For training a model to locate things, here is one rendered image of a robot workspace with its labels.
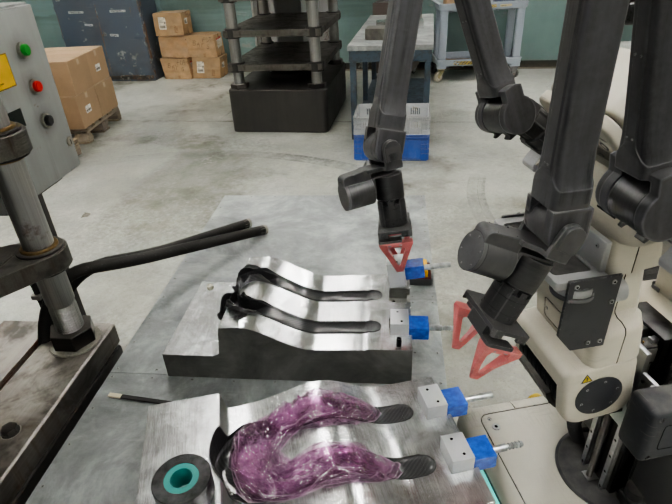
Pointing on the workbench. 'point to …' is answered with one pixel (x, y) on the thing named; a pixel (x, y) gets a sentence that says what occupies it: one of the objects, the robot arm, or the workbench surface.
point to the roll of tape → (196, 472)
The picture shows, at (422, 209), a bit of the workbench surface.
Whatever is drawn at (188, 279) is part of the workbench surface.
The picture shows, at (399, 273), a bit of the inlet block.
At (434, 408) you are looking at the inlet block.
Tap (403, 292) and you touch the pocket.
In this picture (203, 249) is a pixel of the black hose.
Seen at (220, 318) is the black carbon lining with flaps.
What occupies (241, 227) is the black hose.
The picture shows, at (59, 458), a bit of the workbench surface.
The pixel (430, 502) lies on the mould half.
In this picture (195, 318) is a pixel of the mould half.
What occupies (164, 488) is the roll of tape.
